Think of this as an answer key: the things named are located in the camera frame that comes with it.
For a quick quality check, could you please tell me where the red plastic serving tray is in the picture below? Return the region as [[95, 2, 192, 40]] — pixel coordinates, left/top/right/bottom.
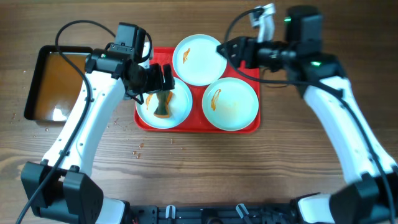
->
[[134, 47, 261, 133]]

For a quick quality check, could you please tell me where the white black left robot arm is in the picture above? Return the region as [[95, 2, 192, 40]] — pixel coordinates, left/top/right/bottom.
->
[[17, 47, 174, 223]]

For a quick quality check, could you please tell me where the orange green scrub sponge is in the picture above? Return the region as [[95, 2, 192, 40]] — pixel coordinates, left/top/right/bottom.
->
[[154, 90, 173, 118]]

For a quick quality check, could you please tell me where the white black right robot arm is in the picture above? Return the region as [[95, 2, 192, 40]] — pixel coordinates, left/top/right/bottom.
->
[[216, 4, 397, 223]]

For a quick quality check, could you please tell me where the black tray with brown water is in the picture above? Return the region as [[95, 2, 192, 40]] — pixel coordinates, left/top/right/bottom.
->
[[24, 45, 83, 122]]

